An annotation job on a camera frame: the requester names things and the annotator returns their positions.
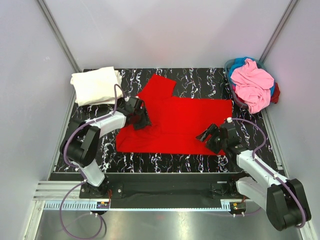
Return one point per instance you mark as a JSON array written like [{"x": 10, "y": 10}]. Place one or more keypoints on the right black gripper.
[{"x": 212, "y": 129}]

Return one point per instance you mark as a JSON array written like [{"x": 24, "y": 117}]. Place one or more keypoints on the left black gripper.
[{"x": 145, "y": 121}]

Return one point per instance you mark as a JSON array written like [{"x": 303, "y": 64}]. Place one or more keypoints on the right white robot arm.
[{"x": 283, "y": 200}]

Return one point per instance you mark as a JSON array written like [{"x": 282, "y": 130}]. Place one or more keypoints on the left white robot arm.
[{"x": 80, "y": 144}]

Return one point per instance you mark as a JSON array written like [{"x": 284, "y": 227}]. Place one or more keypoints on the folded white t-shirt stack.
[{"x": 96, "y": 87}]

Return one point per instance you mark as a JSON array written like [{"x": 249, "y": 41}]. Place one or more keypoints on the pink t-shirt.
[{"x": 252, "y": 84}]

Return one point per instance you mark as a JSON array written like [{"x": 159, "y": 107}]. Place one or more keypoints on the grey laundry basket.
[{"x": 238, "y": 101}]

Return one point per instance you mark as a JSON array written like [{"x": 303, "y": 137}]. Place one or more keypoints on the dark red t-shirt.
[{"x": 276, "y": 94}]

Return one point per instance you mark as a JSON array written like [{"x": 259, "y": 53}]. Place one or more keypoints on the blue t-shirt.
[{"x": 239, "y": 62}]

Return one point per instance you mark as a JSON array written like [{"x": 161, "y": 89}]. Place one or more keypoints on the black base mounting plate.
[{"x": 172, "y": 186}]

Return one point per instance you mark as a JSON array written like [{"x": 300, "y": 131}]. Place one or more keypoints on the right small circuit board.
[{"x": 239, "y": 205}]

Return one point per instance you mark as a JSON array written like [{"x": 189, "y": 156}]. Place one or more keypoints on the small circuit board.
[
  {"x": 103, "y": 204},
  {"x": 239, "y": 205}
]

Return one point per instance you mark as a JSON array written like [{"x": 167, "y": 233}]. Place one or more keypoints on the left small circuit board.
[{"x": 103, "y": 204}]

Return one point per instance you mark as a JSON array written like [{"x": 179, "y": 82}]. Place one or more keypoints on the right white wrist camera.
[{"x": 229, "y": 120}]

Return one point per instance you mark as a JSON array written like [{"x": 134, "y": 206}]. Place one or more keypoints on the left aluminium frame post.
[{"x": 58, "y": 35}]

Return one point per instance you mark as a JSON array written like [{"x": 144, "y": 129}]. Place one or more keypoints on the aluminium frame post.
[
  {"x": 278, "y": 29},
  {"x": 58, "y": 35}
]

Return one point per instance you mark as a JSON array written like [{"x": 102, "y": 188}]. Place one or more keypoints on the slotted grey cable duct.
[{"x": 163, "y": 205}]

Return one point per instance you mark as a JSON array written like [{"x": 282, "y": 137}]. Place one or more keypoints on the right aluminium frame post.
[{"x": 278, "y": 29}]

